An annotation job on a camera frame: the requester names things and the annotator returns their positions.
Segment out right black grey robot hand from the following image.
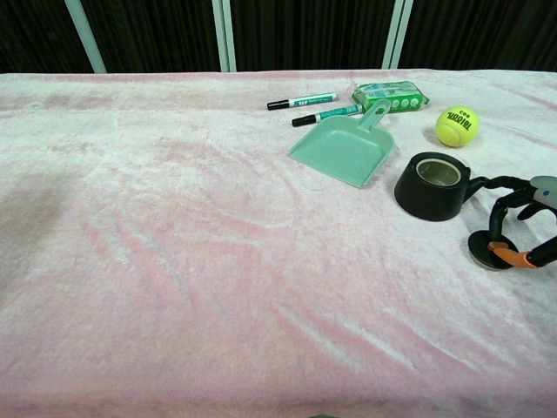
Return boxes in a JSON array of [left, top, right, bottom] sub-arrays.
[[487, 174, 557, 272]]

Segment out yellow tennis ball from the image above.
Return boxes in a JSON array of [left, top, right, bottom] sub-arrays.
[[435, 105, 481, 148]]

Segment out white frame post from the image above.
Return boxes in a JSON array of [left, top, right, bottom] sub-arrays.
[[382, 0, 414, 71], [64, 0, 108, 74], [211, 0, 238, 73]]

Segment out black pleated curtain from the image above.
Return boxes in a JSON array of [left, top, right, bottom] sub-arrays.
[[0, 0, 557, 75]]

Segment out black pot with handle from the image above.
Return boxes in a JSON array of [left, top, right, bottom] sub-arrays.
[[393, 151, 493, 223]]

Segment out green white marker black cap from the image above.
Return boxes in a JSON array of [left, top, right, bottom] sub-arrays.
[[291, 103, 365, 128], [266, 91, 339, 111]]

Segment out black round lid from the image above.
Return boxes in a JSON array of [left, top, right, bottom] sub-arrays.
[[467, 228, 521, 273]]

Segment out green wet wipes pack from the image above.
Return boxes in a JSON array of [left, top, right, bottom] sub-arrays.
[[351, 80, 431, 115]]

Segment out mint green plastic dustpan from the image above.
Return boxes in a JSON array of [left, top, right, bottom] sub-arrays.
[[287, 98, 397, 190]]

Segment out pink fleece blanket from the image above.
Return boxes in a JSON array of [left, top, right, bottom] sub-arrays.
[[0, 68, 557, 418]]

